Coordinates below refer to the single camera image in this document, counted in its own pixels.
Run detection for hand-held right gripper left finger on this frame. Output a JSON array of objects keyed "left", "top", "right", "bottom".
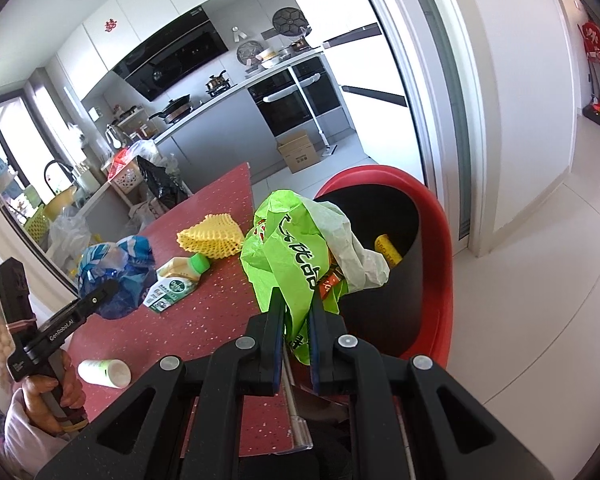
[{"left": 32, "top": 287, "right": 287, "bottom": 480}]

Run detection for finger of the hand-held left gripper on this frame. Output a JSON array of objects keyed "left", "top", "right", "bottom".
[{"left": 77, "top": 279, "right": 120, "bottom": 318}]

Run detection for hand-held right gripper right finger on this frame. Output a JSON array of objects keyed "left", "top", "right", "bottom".
[{"left": 307, "top": 297, "right": 551, "bottom": 480}]

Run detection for blue plastic bag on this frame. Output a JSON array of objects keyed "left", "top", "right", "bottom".
[{"left": 77, "top": 235, "right": 157, "bottom": 321}]

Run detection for green plastic bag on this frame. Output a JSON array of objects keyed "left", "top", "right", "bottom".
[{"left": 240, "top": 189, "right": 392, "bottom": 366}]

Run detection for red and black waste bin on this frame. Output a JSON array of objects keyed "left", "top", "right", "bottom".
[{"left": 312, "top": 165, "right": 454, "bottom": 361}]

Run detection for orange yellow snack bag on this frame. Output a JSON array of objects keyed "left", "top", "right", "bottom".
[{"left": 375, "top": 234, "right": 403, "bottom": 266}]

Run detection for person's left forearm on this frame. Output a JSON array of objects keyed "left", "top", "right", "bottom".
[{"left": 2, "top": 390, "right": 78, "bottom": 478}]

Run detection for person's left hand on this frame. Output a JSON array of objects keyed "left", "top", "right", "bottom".
[{"left": 22, "top": 351, "right": 87, "bottom": 434}]

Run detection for clear plastic bag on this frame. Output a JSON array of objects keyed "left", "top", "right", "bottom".
[{"left": 47, "top": 205, "right": 93, "bottom": 268}]

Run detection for cream bottle with green cap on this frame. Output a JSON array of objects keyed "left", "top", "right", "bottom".
[{"left": 142, "top": 252, "right": 211, "bottom": 315}]

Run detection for small white cup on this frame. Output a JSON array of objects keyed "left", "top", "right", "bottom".
[{"left": 77, "top": 358, "right": 132, "bottom": 388}]

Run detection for yellow plastic basin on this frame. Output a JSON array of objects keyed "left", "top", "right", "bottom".
[{"left": 44, "top": 192, "right": 79, "bottom": 222}]

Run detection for white perforated basket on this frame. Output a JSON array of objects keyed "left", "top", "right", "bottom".
[{"left": 107, "top": 147, "right": 146, "bottom": 196}]

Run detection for yellow foam fruit net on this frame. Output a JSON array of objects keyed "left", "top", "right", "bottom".
[{"left": 176, "top": 214, "right": 245, "bottom": 261}]

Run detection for black plastic bag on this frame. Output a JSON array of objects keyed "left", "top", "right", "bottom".
[{"left": 136, "top": 156, "right": 188, "bottom": 211}]

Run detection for curved kitchen faucet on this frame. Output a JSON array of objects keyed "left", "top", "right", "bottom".
[{"left": 43, "top": 160, "right": 76, "bottom": 206}]

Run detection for cardboard box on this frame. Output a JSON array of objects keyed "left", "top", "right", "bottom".
[{"left": 276, "top": 130, "right": 322, "bottom": 174}]

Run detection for black wok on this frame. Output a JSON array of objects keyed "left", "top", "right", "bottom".
[{"left": 150, "top": 94, "right": 193, "bottom": 123}]

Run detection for white stick mop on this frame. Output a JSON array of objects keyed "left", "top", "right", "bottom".
[{"left": 287, "top": 65, "right": 338, "bottom": 156}]

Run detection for steel cooking pot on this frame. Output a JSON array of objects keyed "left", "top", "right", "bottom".
[{"left": 205, "top": 72, "right": 231, "bottom": 97}]

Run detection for black built-in oven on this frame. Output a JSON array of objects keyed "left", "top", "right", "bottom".
[{"left": 247, "top": 55, "right": 342, "bottom": 137}]

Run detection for black range hood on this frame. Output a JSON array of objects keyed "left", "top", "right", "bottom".
[{"left": 112, "top": 5, "right": 229, "bottom": 102}]

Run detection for round patterned tray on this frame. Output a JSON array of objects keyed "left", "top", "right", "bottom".
[{"left": 236, "top": 40, "right": 263, "bottom": 66}]

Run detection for white upper cabinets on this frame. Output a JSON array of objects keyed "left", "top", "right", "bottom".
[{"left": 55, "top": 0, "right": 281, "bottom": 101}]

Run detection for white refrigerator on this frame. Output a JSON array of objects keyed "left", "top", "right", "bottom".
[{"left": 272, "top": 0, "right": 427, "bottom": 181}]

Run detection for round dark divided pan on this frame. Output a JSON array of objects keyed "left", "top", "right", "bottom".
[{"left": 271, "top": 6, "right": 308, "bottom": 37}]

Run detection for white sliding door frame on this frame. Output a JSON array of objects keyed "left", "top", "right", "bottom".
[{"left": 347, "top": 0, "right": 496, "bottom": 258}]

